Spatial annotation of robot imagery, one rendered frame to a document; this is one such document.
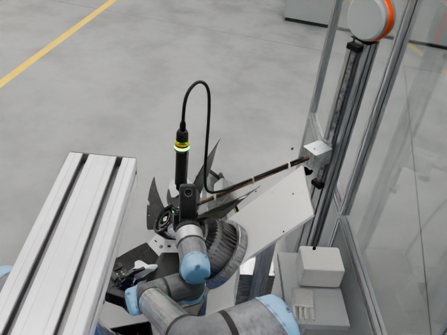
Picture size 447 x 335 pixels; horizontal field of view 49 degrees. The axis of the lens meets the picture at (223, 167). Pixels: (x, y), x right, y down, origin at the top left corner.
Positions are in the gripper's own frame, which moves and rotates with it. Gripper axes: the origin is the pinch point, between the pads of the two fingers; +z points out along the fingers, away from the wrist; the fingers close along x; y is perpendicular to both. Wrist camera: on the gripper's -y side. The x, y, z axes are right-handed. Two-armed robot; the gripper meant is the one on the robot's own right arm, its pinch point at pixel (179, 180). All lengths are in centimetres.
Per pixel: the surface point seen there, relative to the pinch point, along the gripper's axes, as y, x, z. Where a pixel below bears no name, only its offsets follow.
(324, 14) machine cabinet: 132, 257, 474
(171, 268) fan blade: 27.3, -3.3, -11.7
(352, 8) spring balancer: -42, 59, 33
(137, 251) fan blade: 39.5, -13.2, 7.5
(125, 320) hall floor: 147, -19, 52
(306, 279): 55, 53, 0
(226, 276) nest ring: 38.0, 16.7, -8.4
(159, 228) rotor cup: 27.0, -5.3, 6.1
